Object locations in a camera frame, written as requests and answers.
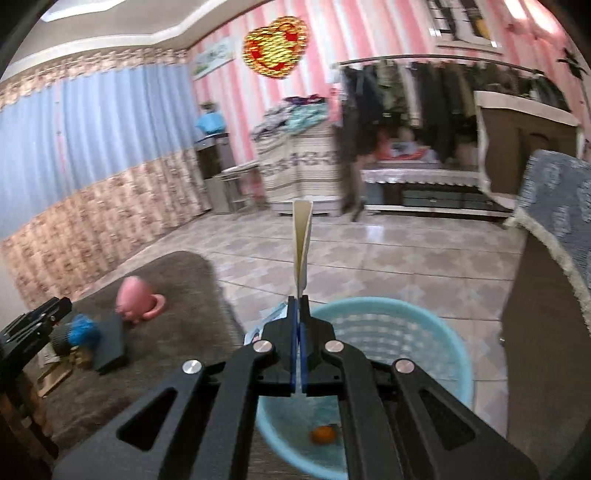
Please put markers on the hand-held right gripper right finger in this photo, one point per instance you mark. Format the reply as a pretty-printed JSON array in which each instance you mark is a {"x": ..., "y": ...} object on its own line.
[{"x": 318, "y": 355}]

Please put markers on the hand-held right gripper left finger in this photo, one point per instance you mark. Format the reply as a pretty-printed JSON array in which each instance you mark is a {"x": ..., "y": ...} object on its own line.
[{"x": 277, "y": 350}]

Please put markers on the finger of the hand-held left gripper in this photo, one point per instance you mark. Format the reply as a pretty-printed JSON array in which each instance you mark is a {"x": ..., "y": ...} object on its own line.
[{"x": 51, "y": 310}]

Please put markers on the blue plastic bag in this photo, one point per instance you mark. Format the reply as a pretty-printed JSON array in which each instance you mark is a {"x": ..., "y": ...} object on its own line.
[{"x": 85, "y": 330}]

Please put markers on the small orange fruit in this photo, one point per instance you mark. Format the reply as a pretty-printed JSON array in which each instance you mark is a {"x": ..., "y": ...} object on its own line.
[{"x": 323, "y": 435}]

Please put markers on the light blue plastic basket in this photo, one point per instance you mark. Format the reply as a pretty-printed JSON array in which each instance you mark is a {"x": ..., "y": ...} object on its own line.
[{"x": 415, "y": 332}]

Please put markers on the white paper strip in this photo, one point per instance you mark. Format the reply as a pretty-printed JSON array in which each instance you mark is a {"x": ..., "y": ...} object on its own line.
[{"x": 301, "y": 240}]

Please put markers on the dark grey roll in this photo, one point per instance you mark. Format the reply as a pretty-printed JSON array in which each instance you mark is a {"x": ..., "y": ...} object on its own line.
[{"x": 62, "y": 339}]

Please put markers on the black flat case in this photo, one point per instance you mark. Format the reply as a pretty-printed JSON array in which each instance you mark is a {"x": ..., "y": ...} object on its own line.
[{"x": 111, "y": 346}]

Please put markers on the brown shaggy rug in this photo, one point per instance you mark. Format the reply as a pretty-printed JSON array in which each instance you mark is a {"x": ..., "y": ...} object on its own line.
[{"x": 184, "y": 323}]

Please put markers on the grey plastic cabinet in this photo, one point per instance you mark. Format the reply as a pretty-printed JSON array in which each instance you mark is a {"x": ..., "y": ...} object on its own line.
[{"x": 318, "y": 206}]

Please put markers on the metal stool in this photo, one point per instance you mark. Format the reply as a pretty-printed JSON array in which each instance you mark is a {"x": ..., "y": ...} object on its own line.
[{"x": 241, "y": 201}]

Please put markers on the blue floral curtain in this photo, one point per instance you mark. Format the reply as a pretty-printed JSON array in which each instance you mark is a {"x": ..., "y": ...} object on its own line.
[{"x": 92, "y": 152}]

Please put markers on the small folding table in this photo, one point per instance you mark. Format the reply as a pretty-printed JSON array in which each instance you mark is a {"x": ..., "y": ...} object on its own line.
[{"x": 240, "y": 168}]

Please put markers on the grey water dispenser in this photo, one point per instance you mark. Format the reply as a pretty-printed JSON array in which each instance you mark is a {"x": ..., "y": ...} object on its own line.
[{"x": 214, "y": 170}]

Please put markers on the patterned cover cloth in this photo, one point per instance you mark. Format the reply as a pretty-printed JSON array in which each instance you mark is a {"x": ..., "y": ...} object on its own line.
[{"x": 300, "y": 161}]

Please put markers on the low television cabinet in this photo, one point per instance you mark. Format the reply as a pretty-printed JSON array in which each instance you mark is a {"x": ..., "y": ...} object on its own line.
[{"x": 429, "y": 198}]

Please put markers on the white lace cloth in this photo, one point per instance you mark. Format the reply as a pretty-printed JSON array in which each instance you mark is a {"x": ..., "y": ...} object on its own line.
[{"x": 415, "y": 177}]

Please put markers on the brown sofa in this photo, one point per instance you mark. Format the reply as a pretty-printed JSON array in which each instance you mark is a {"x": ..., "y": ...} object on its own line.
[{"x": 540, "y": 346}]

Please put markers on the pink printed box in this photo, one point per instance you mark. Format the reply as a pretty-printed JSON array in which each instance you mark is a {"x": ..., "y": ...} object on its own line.
[{"x": 406, "y": 150}]

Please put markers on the pile of folded clothes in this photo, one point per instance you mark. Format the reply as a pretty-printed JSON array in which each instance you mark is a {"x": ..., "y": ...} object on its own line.
[{"x": 295, "y": 115}]

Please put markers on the blue covered water bottle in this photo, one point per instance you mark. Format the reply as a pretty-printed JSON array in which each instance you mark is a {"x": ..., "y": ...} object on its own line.
[{"x": 210, "y": 123}]

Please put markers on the pink hanging bag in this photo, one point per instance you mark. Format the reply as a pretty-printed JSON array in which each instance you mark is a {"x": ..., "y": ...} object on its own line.
[{"x": 335, "y": 105}]

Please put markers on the small potted plant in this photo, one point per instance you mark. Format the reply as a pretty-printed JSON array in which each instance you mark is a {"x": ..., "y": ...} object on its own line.
[{"x": 208, "y": 107}]

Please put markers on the row of hanging clothes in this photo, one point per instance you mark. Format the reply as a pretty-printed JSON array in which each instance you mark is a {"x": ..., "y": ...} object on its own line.
[{"x": 438, "y": 101}]

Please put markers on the blue patterned fringed cloth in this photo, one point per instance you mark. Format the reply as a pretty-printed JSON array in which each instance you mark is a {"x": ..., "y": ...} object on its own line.
[{"x": 558, "y": 198}]

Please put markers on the brown armchair with white trim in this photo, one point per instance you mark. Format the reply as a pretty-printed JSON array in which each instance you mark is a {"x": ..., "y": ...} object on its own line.
[{"x": 521, "y": 143}]

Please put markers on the red gold heart decoration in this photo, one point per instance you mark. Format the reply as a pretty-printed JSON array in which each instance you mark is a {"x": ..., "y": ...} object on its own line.
[{"x": 275, "y": 46}]

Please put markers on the metal clothes rack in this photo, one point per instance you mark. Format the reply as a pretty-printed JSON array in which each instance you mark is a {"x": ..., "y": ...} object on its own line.
[{"x": 438, "y": 58}]

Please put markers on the black coat stand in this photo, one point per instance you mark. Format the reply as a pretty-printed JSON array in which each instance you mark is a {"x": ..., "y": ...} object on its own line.
[{"x": 572, "y": 62}]

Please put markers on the pink curtain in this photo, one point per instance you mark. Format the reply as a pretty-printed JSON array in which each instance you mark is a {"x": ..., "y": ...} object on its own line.
[{"x": 535, "y": 16}]

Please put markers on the landscape wall picture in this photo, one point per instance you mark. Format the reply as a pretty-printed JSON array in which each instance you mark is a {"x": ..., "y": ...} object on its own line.
[{"x": 211, "y": 57}]

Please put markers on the wall poster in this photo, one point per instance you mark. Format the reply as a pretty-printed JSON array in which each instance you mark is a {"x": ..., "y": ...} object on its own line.
[{"x": 466, "y": 21}]

